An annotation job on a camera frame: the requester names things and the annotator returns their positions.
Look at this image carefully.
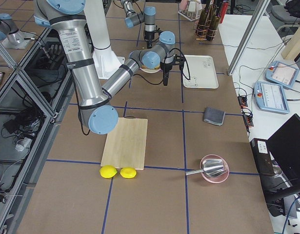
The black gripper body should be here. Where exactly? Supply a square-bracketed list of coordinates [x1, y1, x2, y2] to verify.
[143, 24, 162, 42]
[160, 55, 186, 72]

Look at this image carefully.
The white plate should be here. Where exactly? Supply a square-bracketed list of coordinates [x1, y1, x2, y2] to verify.
[140, 66, 161, 74]

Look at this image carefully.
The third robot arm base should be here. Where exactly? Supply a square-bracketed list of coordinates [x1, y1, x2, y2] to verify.
[0, 13, 31, 49]

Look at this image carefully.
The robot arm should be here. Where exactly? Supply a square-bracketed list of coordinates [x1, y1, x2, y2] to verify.
[34, 0, 187, 135]
[120, 0, 162, 49]

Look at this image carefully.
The cream bear tray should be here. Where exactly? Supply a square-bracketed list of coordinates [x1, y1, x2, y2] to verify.
[183, 55, 219, 89]

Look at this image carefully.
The front green wine bottle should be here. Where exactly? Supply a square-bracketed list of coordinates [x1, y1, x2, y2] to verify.
[196, 0, 211, 37]

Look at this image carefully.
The grey folded cloth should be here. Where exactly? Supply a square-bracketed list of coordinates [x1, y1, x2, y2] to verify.
[203, 107, 225, 126]

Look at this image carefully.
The middle green wine bottle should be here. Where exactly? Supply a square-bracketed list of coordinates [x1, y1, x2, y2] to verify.
[206, 5, 220, 41]

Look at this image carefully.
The wooden cutting board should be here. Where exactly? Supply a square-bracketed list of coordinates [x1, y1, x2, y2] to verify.
[100, 117, 148, 170]

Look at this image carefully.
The steel scoop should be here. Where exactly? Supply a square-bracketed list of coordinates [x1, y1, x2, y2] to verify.
[186, 158, 227, 177]

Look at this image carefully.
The near blue tablet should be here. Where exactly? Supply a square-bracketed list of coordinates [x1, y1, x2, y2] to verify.
[254, 81, 290, 114]

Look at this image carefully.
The blue tablet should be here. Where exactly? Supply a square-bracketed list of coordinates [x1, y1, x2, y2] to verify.
[254, 81, 290, 114]
[265, 60, 300, 89]

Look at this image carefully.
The right yellow lemon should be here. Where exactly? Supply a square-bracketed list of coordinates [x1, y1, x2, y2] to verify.
[120, 167, 137, 179]

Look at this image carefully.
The yellow lemon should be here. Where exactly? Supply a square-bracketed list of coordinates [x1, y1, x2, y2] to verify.
[120, 167, 137, 179]
[99, 165, 118, 178]

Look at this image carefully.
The far blue tablet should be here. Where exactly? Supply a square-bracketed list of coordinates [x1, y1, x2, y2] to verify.
[265, 60, 300, 89]

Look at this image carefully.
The left yellow lemon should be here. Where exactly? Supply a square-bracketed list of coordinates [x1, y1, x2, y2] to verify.
[99, 165, 118, 178]

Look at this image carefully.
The pink bowl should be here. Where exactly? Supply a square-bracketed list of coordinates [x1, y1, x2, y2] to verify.
[200, 154, 230, 183]

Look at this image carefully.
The black desktop box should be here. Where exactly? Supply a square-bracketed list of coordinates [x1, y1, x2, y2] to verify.
[250, 138, 275, 176]

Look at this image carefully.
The black laptop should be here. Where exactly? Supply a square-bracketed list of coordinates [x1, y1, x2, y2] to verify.
[265, 114, 300, 201]

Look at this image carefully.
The white wire cup rack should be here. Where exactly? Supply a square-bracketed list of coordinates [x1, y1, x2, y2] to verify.
[178, 0, 202, 21]

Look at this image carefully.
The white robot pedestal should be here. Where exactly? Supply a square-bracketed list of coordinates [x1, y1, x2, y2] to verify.
[84, 0, 125, 79]

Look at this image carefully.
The copper wire bottle rack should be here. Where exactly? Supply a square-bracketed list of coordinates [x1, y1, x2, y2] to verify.
[195, 21, 218, 40]

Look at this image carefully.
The aluminium frame post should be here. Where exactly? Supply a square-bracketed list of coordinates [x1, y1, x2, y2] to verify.
[227, 0, 270, 76]

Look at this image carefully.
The aluminium side frame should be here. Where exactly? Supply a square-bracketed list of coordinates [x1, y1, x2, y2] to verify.
[0, 29, 72, 234]

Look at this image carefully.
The black cable bundle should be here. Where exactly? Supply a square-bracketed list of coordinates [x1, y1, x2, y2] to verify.
[0, 104, 47, 147]

